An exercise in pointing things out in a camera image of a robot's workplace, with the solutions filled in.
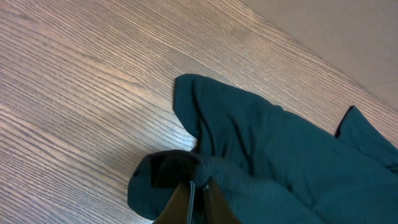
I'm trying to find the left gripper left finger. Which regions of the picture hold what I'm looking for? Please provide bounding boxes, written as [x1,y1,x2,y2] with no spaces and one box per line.
[153,180,195,224]

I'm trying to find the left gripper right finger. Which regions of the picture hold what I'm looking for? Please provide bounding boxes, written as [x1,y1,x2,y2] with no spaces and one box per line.
[202,177,241,224]

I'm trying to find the black t-shirt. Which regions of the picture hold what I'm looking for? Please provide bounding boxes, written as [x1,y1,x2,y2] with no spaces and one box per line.
[127,74,397,223]

